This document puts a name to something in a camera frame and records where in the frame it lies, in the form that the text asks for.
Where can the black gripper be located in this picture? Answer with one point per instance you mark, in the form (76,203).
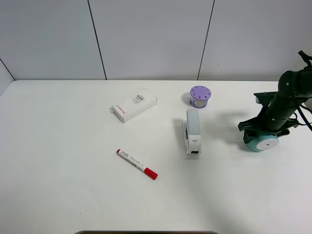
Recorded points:
(274,117)

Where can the teal pencil sharpener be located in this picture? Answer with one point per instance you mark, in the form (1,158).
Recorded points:
(262,143)

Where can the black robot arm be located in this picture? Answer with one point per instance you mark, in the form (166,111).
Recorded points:
(297,85)

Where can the white grey stapler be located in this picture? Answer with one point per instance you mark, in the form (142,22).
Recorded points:
(192,133)

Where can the purple round container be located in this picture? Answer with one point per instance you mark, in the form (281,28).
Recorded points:
(199,96)

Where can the red white marker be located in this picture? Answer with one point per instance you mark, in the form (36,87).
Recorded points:
(147,171)

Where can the white cardboard box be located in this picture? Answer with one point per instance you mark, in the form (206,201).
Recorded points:
(135,104)

